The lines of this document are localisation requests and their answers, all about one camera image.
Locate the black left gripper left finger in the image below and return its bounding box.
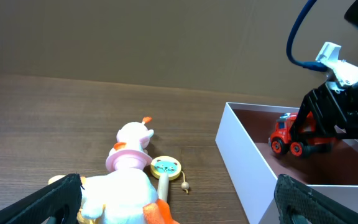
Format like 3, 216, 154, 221
0, 174, 82, 224

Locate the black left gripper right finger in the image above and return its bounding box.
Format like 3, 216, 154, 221
274, 174, 358, 224

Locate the red toy fire truck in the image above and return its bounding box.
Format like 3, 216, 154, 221
268, 113, 337, 158

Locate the white yellow plush duck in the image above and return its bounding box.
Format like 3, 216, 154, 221
47, 167, 180, 224

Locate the pink lined white box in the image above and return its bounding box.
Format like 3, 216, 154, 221
216, 102, 358, 223

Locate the white pink plush toy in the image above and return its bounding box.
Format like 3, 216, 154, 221
105, 116, 154, 172

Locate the yellow wooden rattle drum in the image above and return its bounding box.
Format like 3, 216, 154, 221
150, 156, 190, 202

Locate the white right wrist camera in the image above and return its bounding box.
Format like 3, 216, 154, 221
316, 42, 358, 88

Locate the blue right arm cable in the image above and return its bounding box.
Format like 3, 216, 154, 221
285, 0, 329, 73

